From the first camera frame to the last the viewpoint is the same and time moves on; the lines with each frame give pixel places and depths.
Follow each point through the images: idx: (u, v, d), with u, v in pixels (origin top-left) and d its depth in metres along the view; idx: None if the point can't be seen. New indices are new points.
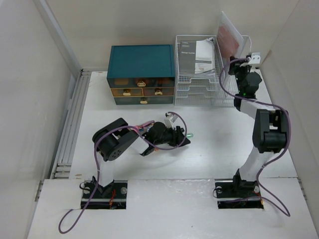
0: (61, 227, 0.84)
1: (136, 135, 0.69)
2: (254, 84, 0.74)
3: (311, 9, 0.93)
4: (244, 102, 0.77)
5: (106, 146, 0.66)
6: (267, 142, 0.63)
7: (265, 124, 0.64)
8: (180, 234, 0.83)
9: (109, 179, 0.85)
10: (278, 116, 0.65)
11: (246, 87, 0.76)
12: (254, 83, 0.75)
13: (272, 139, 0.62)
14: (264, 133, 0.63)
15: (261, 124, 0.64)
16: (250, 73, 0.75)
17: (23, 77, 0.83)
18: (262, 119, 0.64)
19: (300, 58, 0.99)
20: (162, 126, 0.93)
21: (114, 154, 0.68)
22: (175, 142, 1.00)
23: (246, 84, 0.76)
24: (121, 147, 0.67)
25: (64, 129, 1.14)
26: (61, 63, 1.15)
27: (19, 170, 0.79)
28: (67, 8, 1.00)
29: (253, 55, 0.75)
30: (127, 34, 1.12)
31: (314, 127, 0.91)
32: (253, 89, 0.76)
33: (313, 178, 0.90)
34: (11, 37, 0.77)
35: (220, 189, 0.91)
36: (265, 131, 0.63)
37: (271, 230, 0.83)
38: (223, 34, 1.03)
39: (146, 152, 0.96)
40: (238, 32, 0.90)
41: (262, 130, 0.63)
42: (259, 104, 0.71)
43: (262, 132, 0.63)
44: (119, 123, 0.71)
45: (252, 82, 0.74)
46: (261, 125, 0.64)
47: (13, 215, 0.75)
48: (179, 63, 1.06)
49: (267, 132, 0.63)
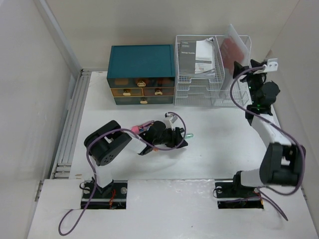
0: (61, 228, 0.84)
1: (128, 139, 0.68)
2: (269, 98, 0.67)
3: (312, 9, 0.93)
4: (256, 119, 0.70)
5: (99, 150, 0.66)
6: (274, 181, 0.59)
7: (276, 164, 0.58)
8: (180, 234, 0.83)
9: (107, 180, 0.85)
10: (293, 151, 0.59)
11: (260, 101, 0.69)
12: (270, 95, 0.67)
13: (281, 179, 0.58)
14: (273, 173, 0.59)
15: (272, 162, 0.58)
16: (267, 84, 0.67)
17: (23, 76, 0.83)
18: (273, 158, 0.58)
19: (300, 58, 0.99)
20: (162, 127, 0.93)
21: (107, 159, 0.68)
22: (174, 142, 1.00)
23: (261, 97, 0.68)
24: (113, 152, 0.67)
25: (64, 129, 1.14)
26: (61, 63, 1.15)
27: (19, 170, 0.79)
28: (67, 8, 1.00)
29: (269, 62, 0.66)
30: (127, 34, 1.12)
31: (314, 127, 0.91)
32: (269, 102, 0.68)
33: (313, 178, 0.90)
34: (11, 37, 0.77)
35: (220, 189, 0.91)
36: (275, 171, 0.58)
37: (271, 230, 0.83)
38: (228, 44, 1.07)
39: (145, 151, 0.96)
40: (244, 45, 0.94)
41: (272, 169, 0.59)
42: (273, 131, 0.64)
43: (271, 172, 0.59)
44: (112, 125, 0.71)
45: (268, 95, 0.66)
46: (272, 164, 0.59)
47: (13, 214, 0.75)
48: (179, 62, 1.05)
49: (277, 172, 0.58)
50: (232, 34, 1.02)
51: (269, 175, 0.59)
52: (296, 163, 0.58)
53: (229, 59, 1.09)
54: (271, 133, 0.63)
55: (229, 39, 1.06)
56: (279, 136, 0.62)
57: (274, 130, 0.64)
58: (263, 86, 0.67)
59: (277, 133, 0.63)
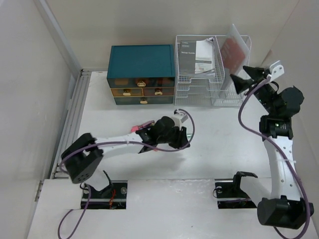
0: (61, 234, 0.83)
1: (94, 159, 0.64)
2: (294, 108, 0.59)
3: (312, 9, 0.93)
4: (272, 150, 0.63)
5: (73, 168, 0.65)
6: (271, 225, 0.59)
7: (279, 218, 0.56)
8: (180, 234, 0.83)
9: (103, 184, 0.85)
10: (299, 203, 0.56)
11: (281, 113, 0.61)
12: (292, 104, 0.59)
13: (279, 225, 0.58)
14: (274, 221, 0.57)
15: (275, 215, 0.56)
16: (287, 91, 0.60)
17: (23, 76, 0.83)
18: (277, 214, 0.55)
19: (300, 58, 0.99)
20: (169, 127, 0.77)
21: (81, 177, 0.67)
22: (179, 143, 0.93)
23: (281, 108, 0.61)
24: (86, 171, 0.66)
25: (64, 129, 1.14)
26: (61, 63, 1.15)
27: (19, 170, 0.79)
28: (67, 8, 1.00)
29: (274, 67, 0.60)
30: (127, 34, 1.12)
31: (314, 127, 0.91)
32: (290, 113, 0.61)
33: (312, 178, 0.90)
34: (10, 37, 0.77)
35: (220, 189, 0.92)
36: (275, 222, 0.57)
37: (271, 230, 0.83)
38: (230, 44, 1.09)
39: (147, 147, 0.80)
40: (245, 45, 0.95)
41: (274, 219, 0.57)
42: (285, 175, 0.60)
43: (270, 222, 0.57)
44: (87, 138, 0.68)
45: (291, 105, 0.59)
46: (274, 216, 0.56)
47: (13, 214, 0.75)
48: (179, 62, 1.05)
49: (277, 222, 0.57)
50: (234, 33, 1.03)
51: (267, 222, 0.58)
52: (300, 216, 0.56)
53: (229, 59, 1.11)
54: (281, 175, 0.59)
55: (231, 39, 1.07)
56: (289, 184, 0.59)
57: (286, 172, 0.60)
58: (284, 95, 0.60)
59: (289, 177, 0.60)
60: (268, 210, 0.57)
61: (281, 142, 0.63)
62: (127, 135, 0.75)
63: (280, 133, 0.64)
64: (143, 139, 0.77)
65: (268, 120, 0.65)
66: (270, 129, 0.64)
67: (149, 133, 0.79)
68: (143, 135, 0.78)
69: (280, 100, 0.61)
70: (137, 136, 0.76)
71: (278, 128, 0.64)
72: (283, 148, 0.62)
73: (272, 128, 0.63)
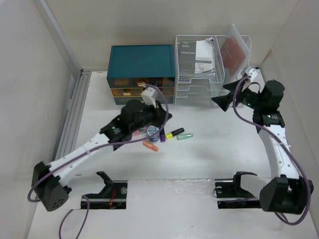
0: None
1: (52, 189, 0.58)
2: (279, 92, 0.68)
3: (312, 9, 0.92)
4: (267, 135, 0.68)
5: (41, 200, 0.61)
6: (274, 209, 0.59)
7: (281, 198, 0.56)
8: (180, 234, 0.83)
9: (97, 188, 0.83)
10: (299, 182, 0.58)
11: (269, 101, 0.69)
12: (276, 91, 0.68)
13: (282, 207, 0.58)
14: (276, 203, 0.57)
15: (278, 196, 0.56)
16: (269, 82, 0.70)
17: (23, 76, 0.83)
18: (280, 192, 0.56)
19: (301, 58, 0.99)
20: (136, 115, 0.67)
21: (56, 203, 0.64)
22: (158, 121, 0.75)
23: (268, 97, 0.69)
24: (55, 199, 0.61)
25: (64, 129, 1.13)
26: (61, 64, 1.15)
27: (19, 170, 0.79)
28: (66, 8, 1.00)
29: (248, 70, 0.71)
30: (126, 34, 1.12)
31: (314, 127, 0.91)
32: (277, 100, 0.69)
33: (312, 178, 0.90)
34: (10, 37, 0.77)
35: (220, 189, 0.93)
36: (278, 202, 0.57)
37: (271, 230, 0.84)
38: (230, 44, 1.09)
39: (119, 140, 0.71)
40: (245, 45, 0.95)
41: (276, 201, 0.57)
42: (282, 157, 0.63)
43: (273, 203, 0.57)
44: (40, 169, 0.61)
45: (275, 90, 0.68)
46: (277, 197, 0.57)
47: (13, 215, 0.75)
48: (179, 62, 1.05)
49: (280, 203, 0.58)
50: (234, 33, 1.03)
51: (270, 204, 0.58)
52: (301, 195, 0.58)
53: (229, 59, 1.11)
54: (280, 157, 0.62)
55: (231, 39, 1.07)
56: (287, 165, 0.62)
57: (282, 154, 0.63)
58: (266, 85, 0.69)
59: (286, 159, 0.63)
60: (270, 192, 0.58)
61: (274, 128, 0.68)
62: (85, 143, 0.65)
63: (274, 122, 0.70)
64: (112, 134, 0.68)
65: (261, 114, 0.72)
66: (265, 120, 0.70)
67: (120, 124, 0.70)
68: (113, 129, 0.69)
69: (264, 90, 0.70)
70: (100, 136, 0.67)
71: (271, 118, 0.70)
72: (277, 134, 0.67)
73: (265, 119, 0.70)
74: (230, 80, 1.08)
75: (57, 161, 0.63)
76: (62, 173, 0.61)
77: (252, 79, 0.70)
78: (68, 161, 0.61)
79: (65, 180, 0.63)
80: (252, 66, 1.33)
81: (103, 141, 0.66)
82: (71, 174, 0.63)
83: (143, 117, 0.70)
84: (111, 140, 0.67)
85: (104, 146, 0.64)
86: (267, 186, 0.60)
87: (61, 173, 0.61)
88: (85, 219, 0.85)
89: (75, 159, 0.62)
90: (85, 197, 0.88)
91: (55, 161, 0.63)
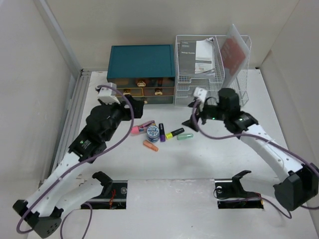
0: None
1: (34, 227, 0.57)
2: (236, 96, 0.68)
3: (312, 9, 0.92)
4: (252, 139, 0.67)
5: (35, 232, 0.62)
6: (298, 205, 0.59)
7: (298, 194, 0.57)
8: (180, 234, 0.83)
9: (96, 190, 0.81)
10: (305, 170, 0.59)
11: (232, 107, 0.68)
12: (232, 95, 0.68)
13: (303, 200, 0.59)
14: (297, 201, 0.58)
15: (295, 195, 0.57)
16: (220, 90, 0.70)
17: (23, 76, 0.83)
18: (295, 188, 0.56)
19: (300, 58, 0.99)
20: (105, 122, 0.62)
21: (50, 228, 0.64)
22: (128, 113, 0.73)
23: (229, 105, 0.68)
24: (47, 227, 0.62)
25: (64, 129, 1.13)
26: (61, 64, 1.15)
27: (19, 170, 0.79)
28: (66, 8, 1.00)
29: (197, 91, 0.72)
30: (126, 34, 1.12)
31: (314, 127, 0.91)
32: (237, 102, 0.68)
33: None
34: (10, 37, 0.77)
35: (220, 189, 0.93)
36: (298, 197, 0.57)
37: (271, 230, 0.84)
38: (230, 44, 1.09)
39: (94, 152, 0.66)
40: (245, 45, 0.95)
41: (296, 200, 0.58)
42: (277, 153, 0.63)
43: (295, 200, 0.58)
44: (17, 209, 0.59)
45: (230, 96, 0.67)
46: (295, 197, 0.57)
47: (13, 214, 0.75)
48: (179, 62, 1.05)
49: (299, 198, 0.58)
50: (234, 33, 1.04)
51: (293, 203, 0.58)
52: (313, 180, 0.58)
53: (229, 59, 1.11)
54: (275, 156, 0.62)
55: (231, 39, 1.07)
56: (285, 159, 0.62)
57: (275, 151, 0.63)
58: (221, 96, 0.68)
59: (281, 154, 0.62)
60: (287, 192, 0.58)
61: (253, 130, 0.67)
62: (56, 169, 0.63)
63: (247, 123, 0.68)
64: (82, 149, 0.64)
65: (232, 122, 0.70)
66: (240, 126, 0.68)
67: (87, 135, 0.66)
68: (81, 144, 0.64)
69: (221, 99, 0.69)
70: (70, 155, 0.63)
71: (243, 120, 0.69)
72: (259, 132, 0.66)
73: (239, 124, 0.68)
74: (230, 80, 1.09)
75: (32, 195, 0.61)
76: (39, 207, 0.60)
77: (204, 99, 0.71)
78: (42, 194, 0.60)
79: (48, 211, 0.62)
80: (252, 66, 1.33)
81: (74, 161, 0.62)
82: (51, 204, 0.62)
83: (113, 120, 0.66)
84: (82, 158, 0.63)
85: (76, 167, 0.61)
86: (279, 186, 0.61)
87: (39, 207, 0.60)
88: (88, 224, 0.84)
89: (49, 190, 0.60)
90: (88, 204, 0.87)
91: (30, 196, 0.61)
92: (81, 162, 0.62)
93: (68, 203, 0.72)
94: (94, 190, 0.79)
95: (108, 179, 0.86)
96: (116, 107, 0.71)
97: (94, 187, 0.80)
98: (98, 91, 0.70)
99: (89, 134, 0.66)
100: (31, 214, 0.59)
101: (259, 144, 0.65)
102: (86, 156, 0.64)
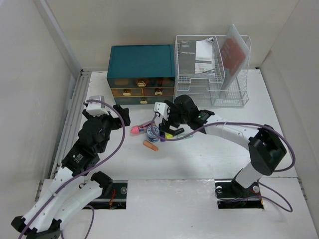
0: None
1: None
2: (189, 100, 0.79)
3: (312, 9, 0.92)
4: (212, 127, 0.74)
5: None
6: (273, 166, 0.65)
7: (266, 154, 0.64)
8: (180, 233, 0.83)
9: (96, 193, 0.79)
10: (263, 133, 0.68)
11: (189, 110, 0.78)
12: (186, 100, 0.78)
13: (275, 159, 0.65)
14: (269, 161, 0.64)
15: (264, 156, 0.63)
16: (177, 98, 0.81)
17: (23, 76, 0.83)
18: (260, 150, 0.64)
19: (300, 58, 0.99)
20: (97, 135, 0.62)
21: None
22: (117, 123, 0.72)
23: (185, 108, 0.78)
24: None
25: (64, 129, 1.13)
26: (60, 64, 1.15)
27: (19, 170, 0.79)
28: (66, 8, 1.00)
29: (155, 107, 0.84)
30: (126, 34, 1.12)
31: (313, 128, 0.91)
32: (192, 104, 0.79)
33: (311, 177, 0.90)
34: (10, 37, 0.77)
35: (220, 189, 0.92)
36: (269, 158, 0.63)
37: (271, 230, 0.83)
38: (230, 44, 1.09)
39: (87, 166, 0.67)
40: (245, 45, 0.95)
41: (267, 161, 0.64)
42: (236, 128, 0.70)
43: (267, 161, 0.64)
44: (15, 225, 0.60)
45: (184, 101, 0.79)
46: (265, 157, 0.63)
47: (13, 214, 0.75)
48: (179, 62, 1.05)
49: (270, 158, 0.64)
50: (234, 33, 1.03)
51: (268, 164, 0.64)
52: (273, 139, 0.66)
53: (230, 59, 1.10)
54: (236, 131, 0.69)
55: (231, 39, 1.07)
56: (243, 130, 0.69)
57: (234, 127, 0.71)
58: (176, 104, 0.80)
59: (239, 127, 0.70)
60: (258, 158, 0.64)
61: (211, 120, 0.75)
62: (51, 185, 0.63)
63: (206, 117, 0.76)
64: (75, 164, 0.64)
65: (195, 121, 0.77)
66: (201, 121, 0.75)
67: (80, 149, 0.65)
68: (74, 158, 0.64)
69: (179, 106, 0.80)
70: (63, 171, 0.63)
71: (202, 117, 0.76)
72: (217, 119, 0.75)
73: (198, 121, 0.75)
74: (230, 81, 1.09)
75: (29, 212, 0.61)
76: (37, 223, 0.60)
77: (163, 113, 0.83)
78: (38, 211, 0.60)
79: (46, 225, 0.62)
80: (252, 66, 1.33)
81: (68, 176, 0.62)
82: (49, 219, 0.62)
83: (105, 131, 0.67)
84: (76, 172, 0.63)
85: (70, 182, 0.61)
86: (252, 157, 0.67)
87: (36, 224, 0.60)
88: (90, 226, 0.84)
89: (44, 206, 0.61)
90: (89, 205, 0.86)
91: (28, 212, 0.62)
92: (75, 177, 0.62)
93: (66, 213, 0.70)
94: (94, 192, 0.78)
95: (108, 178, 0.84)
96: (106, 118, 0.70)
97: (93, 190, 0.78)
98: (87, 105, 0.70)
99: (82, 147, 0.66)
100: (29, 230, 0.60)
101: (220, 129, 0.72)
102: (80, 170, 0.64)
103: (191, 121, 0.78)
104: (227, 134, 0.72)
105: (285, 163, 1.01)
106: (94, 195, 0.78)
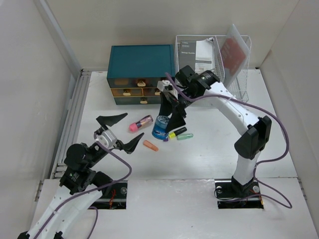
0: None
1: None
2: (188, 68, 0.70)
3: (311, 9, 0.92)
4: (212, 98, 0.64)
5: None
6: (253, 153, 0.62)
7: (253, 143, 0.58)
8: (180, 234, 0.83)
9: (97, 195, 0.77)
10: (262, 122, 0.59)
11: (189, 76, 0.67)
12: (186, 69, 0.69)
13: (258, 148, 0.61)
14: (251, 149, 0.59)
15: (249, 144, 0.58)
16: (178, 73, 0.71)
17: (23, 76, 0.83)
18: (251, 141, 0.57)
19: (300, 58, 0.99)
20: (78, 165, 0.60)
21: None
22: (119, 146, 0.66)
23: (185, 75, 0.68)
24: None
25: (64, 130, 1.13)
26: (60, 63, 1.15)
27: (18, 170, 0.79)
28: (66, 8, 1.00)
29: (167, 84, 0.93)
30: (126, 34, 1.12)
31: (313, 128, 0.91)
32: (192, 72, 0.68)
33: (311, 177, 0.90)
34: (10, 37, 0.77)
35: (220, 189, 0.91)
36: (254, 147, 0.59)
37: (270, 230, 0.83)
38: (230, 45, 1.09)
39: (84, 183, 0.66)
40: (246, 45, 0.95)
41: (250, 148, 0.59)
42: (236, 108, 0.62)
43: (251, 149, 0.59)
44: None
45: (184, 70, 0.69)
46: (249, 145, 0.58)
47: (13, 214, 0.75)
48: (179, 62, 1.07)
49: (254, 147, 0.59)
50: (234, 33, 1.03)
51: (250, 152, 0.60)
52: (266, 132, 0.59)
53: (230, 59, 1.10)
54: (236, 112, 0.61)
55: (231, 39, 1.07)
56: (245, 113, 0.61)
57: (236, 107, 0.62)
58: (177, 79, 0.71)
59: (240, 109, 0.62)
60: (244, 144, 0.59)
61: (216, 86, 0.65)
62: (52, 202, 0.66)
63: (210, 81, 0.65)
64: (72, 181, 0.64)
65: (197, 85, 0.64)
66: (203, 83, 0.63)
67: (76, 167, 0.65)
68: (71, 177, 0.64)
69: (181, 75, 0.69)
70: (63, 189, 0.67)
71: (206, 78, 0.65)
72: (221, 90, 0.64)
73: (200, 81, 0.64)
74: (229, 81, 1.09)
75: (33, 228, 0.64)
76: None
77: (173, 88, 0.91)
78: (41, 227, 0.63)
79: None
80: (252, 66, 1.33)
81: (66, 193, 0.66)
82: (51, 235, 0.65)
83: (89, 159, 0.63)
84: (73, 190, 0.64)
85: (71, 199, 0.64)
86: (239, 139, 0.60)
87: None
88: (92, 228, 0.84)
89: (45, 223, 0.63)
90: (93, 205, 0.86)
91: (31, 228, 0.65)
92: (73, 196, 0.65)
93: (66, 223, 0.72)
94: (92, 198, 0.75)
95: None
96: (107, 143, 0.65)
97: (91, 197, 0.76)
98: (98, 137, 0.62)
99: None
100: None
101: (222, 102, 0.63)
102: (77, 188, 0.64)
103: (193, 86, 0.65)
104: (225, 110, 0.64)
105: (284, 162, 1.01)
106: (95, 198, 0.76)
